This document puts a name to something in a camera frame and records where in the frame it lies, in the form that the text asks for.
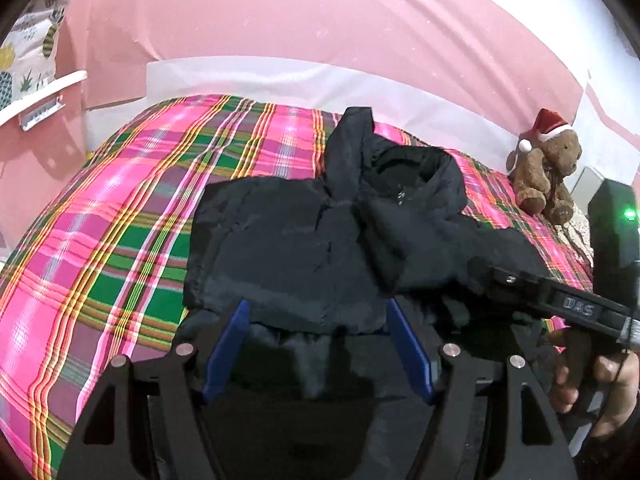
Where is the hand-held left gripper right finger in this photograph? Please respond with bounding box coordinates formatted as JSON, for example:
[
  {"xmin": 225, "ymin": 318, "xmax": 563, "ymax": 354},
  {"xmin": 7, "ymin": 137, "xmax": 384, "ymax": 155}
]
[{"xmin": 387, "ymin": 299, "xmax": 581, "ymax": 480}]

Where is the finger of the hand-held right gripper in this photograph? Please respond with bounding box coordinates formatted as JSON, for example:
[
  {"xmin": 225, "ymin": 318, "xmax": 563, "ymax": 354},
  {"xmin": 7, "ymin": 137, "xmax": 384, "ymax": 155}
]
[{"xmin": 467, "ymin": 257, "xmax": 547, "ymax": 321}]

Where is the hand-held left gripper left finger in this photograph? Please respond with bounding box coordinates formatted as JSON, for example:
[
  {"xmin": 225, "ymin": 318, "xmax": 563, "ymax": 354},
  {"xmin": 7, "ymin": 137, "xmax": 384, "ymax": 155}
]
[{"xmin": 57, "ymin": 300, "xmax": 251, "ymax": 480}]

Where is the black padded jacket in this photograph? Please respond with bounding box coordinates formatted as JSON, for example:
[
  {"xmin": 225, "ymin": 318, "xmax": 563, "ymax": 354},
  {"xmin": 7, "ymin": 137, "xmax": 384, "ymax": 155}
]
[{"xmin": 175, "ymin": 106, "xmax": 566, "ymax": 401}]

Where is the person's right hand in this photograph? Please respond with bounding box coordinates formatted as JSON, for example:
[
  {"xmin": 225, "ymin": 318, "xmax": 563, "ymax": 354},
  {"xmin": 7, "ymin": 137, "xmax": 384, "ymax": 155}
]
[{"xmin": 547, "ymin": 327, "xmax": 640, "ymax": 441}]

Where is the floral patterned cloth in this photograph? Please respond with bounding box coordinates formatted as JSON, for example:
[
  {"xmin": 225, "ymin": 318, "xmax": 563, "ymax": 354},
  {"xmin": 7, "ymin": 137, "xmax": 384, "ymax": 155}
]
[{"xmin": 552, "ymin": 205, "xmax": 596, "ymax": 267}]

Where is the white board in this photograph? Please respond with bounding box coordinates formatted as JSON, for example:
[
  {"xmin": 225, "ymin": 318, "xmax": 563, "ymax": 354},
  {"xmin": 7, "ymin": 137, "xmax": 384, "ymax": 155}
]
[{"xmin": 575, "ymin": 167, "xmax": 608, "ymax": 211}]

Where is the brown teddy bear santa hat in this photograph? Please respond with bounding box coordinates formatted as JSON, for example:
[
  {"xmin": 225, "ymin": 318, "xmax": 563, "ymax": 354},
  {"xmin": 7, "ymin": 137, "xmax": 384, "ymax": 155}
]
[{"xmin": 506, "ymin": 108, "xmax": 583, "ymax": 226}]

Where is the pink green plaid blanket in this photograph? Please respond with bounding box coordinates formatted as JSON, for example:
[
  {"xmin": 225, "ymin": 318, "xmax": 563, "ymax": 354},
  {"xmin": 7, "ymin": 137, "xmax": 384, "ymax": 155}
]
[{"xmin": 0, "ymin": 94, "xmax": 596, "ymax": 480}]

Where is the pineapple print cloth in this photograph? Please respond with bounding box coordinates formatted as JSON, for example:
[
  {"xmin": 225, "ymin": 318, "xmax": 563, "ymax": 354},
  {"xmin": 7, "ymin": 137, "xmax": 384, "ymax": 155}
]
[{"xmin": 0, "ymin": 0, "xmax": 83, "ymax": 111}]

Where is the white shelf rail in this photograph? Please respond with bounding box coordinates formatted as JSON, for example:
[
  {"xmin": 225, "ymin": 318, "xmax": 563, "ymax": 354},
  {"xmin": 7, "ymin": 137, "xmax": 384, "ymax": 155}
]
[{"xmin": 0, "ymin": 70, "xmax": 88, "ymax": 132}]

